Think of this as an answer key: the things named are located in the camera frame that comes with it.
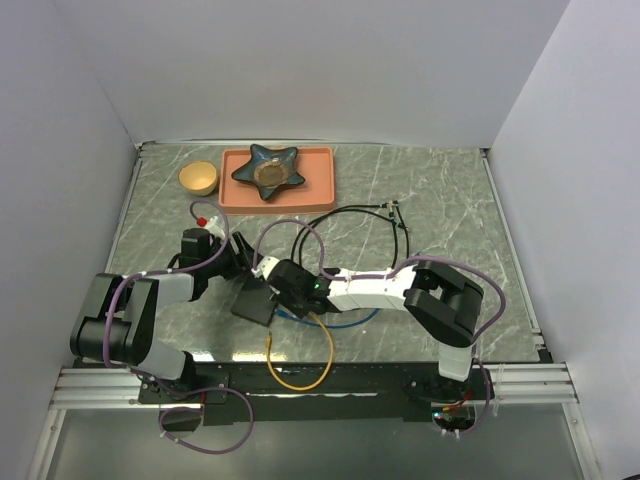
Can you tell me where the salmon pink tray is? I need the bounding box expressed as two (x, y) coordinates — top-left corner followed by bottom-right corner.
(218, 146), (336, 215)

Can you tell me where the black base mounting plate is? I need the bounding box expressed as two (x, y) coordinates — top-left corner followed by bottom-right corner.
(138, 362), (495, 426)

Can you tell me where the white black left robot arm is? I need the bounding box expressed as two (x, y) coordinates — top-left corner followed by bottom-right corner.
(70, 227), (254, 402)

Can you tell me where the yellow wooden bowl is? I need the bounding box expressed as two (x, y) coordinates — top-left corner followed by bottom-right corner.
(178, 161), (220, 197)

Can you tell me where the aluminium frame rail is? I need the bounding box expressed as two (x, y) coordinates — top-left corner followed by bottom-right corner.
(50, 364), (578, 410)

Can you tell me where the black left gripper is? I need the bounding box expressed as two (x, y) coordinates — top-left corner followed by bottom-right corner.
(202, 232), (264, 281)

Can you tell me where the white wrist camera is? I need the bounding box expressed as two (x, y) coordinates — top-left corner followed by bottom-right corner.
(196, 216), (227, 239)
(252, 256), (280, 281)

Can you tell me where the black coaxial cable bundle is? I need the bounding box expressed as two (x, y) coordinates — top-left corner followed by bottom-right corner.
(290, 199), (412, 274)

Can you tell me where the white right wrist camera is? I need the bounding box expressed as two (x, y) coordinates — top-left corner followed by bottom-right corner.
(252, 256), (280, 281)

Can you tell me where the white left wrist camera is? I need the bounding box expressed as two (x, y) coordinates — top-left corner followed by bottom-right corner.
(196, 216), (227, 239)

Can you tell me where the yellow ethernet cable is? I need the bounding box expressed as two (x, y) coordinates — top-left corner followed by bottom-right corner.
(265, 312), (336, 392)

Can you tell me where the blue star-shaped dish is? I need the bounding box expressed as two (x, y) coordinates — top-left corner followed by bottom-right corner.
(231, 144), (306, 202)

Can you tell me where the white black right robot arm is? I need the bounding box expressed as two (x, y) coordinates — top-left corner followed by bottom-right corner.
(255, 256), (484, 399)

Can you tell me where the blue ethernet cable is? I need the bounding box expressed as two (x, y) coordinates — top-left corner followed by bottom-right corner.
(275, 305), (381, 330)

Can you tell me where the black network switch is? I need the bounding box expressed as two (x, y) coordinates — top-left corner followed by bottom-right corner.
(230, 276), (277, 327)

